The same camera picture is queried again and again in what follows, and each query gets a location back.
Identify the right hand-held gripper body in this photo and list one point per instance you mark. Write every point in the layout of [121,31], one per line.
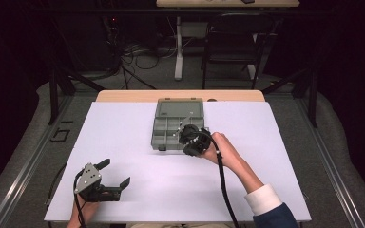
[196,141]

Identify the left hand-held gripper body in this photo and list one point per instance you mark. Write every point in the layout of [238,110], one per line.
[90,185]

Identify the grey-green plastic compartment box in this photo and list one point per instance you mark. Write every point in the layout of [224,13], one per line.
[168,126]

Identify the person's left hand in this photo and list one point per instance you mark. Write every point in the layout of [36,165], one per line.
[88,210]

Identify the person's right hand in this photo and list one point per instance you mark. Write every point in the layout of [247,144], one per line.
[223,150]

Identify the white table board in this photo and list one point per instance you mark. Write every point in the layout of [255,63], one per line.
[123,158]

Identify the dark table grommet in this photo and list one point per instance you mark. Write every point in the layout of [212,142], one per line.
[212,100]

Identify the light wooden table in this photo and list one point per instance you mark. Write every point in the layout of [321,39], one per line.
[133,95]

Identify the black metal stand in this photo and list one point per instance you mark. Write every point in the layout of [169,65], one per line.
[53,95]
[312,98]

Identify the wooden desk with white legs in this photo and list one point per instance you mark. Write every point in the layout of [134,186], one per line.
[179,47]

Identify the black folding chair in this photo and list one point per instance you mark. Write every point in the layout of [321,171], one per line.
[234,44]

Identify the dark equipment with red light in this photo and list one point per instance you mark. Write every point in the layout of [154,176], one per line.
[107,38]

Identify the dark object on desk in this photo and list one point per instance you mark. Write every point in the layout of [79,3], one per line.
[247,1]

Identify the aluminium floor rail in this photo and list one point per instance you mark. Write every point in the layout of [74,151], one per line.
[28,164]
[329,164]

